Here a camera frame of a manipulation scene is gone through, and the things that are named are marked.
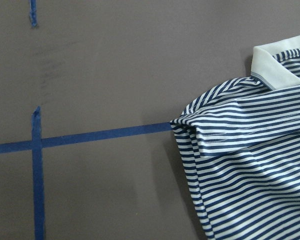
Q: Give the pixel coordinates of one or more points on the blue white striped polo shirt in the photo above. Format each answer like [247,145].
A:
[240,148]

